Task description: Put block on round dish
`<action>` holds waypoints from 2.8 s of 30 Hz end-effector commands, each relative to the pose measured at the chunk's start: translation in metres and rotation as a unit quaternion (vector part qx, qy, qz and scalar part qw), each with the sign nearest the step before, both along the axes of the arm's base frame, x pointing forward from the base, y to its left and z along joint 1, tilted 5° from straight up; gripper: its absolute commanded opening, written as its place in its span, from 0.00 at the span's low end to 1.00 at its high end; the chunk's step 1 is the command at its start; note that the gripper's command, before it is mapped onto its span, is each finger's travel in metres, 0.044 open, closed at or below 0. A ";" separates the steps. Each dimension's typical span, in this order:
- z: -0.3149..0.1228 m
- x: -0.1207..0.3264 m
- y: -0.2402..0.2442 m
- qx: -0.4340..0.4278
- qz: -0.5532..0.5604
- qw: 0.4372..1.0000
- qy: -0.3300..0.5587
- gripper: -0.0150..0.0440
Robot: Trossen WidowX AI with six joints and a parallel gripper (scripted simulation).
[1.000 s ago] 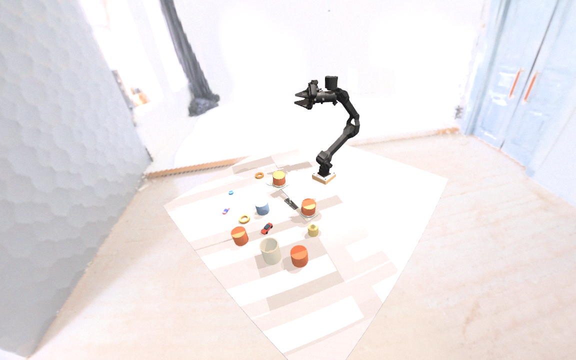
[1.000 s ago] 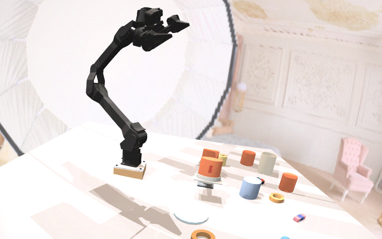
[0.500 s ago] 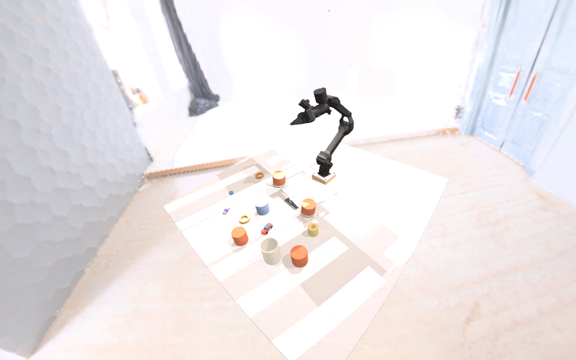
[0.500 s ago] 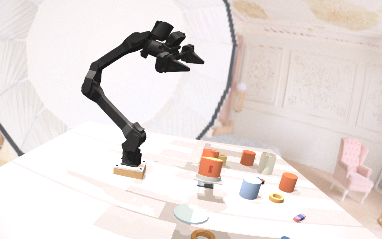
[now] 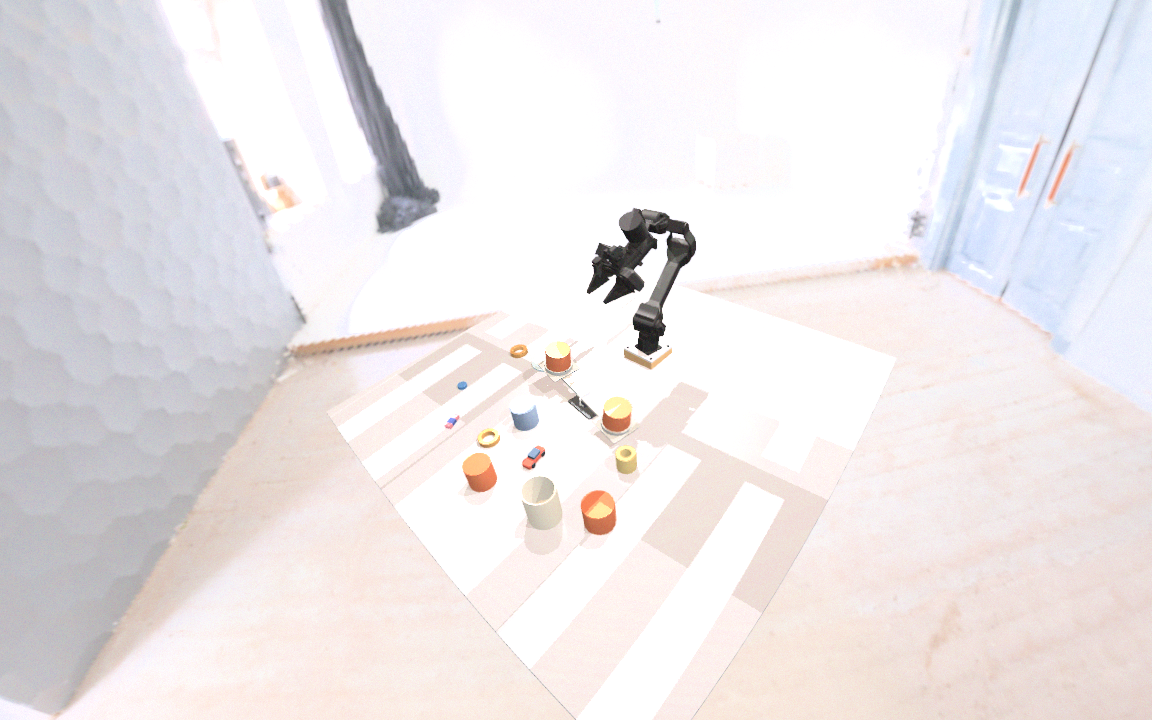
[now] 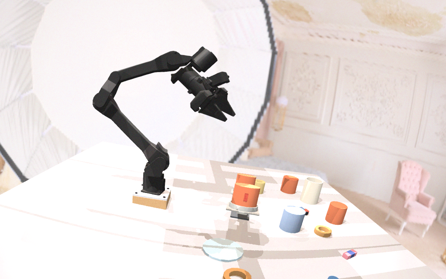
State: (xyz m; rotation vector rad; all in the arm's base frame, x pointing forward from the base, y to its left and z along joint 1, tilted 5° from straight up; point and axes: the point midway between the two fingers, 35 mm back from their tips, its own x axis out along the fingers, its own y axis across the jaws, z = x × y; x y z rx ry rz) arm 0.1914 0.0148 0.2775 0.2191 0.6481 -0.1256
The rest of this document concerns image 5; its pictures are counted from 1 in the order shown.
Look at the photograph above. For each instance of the red toy car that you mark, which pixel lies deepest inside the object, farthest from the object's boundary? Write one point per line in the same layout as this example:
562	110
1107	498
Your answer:
533	457

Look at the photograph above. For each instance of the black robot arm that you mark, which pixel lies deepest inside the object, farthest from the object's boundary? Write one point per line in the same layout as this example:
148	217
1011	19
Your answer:
636	227

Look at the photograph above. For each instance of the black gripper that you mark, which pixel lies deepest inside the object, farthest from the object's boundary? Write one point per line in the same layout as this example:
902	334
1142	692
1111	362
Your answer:
627	279

